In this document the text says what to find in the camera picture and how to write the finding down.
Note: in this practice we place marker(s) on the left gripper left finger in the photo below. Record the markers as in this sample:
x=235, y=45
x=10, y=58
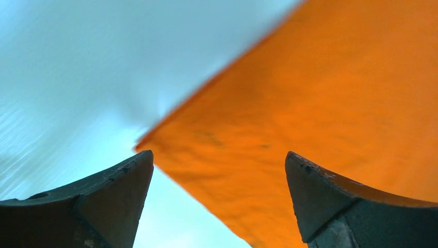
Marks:
x=100, y=210

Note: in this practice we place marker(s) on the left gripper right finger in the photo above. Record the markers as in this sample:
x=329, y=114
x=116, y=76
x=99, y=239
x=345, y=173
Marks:
x=334, y=211

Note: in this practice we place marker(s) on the orange t shirt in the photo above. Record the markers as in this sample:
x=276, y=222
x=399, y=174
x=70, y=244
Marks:
x=349, y=85

